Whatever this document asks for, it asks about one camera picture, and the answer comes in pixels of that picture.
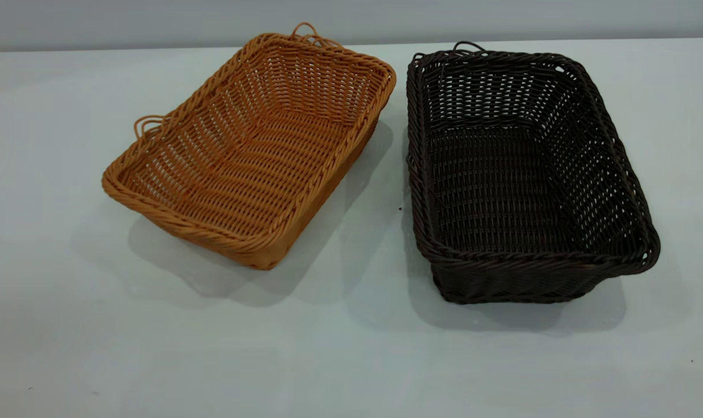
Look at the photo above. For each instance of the light brown wicker basket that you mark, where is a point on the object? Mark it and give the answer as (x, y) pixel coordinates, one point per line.
(258, 157)

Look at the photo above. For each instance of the dark brown wicker basket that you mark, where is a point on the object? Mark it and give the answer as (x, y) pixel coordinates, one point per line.
(502, 186)

